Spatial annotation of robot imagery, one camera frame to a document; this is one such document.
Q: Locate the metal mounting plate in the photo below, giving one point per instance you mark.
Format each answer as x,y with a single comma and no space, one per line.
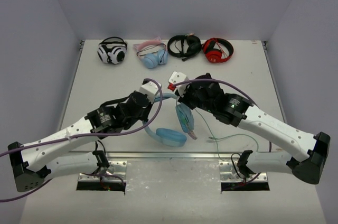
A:
114,179
230,181

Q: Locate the white and black headphones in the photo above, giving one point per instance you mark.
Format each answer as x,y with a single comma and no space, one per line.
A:
112,50

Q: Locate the pink and blue headphones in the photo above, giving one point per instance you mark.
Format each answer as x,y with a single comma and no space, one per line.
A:
152,59

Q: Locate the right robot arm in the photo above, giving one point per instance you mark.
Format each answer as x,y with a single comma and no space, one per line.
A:
303,154

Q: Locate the red headphones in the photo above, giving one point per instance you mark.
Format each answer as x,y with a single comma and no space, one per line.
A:
217,50

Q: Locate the light blue headphones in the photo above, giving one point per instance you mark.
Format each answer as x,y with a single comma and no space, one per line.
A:
171,137

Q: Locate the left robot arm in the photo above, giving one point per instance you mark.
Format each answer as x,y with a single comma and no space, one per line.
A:
35,163

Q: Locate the black headset with microphone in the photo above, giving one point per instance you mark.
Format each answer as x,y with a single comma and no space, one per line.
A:
184,46

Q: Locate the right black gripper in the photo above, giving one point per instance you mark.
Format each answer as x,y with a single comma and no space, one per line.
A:
184,98

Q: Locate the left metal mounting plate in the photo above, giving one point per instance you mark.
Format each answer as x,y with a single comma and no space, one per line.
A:
114,179

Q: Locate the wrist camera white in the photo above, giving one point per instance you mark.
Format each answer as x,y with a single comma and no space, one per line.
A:
177,83
150,89

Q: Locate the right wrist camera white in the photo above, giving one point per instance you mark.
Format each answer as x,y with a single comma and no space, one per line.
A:
177,83

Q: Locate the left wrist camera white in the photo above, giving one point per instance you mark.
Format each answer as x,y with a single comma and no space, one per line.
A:
150,89

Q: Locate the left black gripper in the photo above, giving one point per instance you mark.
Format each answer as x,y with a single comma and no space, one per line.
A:
147,108

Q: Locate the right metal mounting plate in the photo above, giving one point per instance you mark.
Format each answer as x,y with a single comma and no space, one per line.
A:
230,181

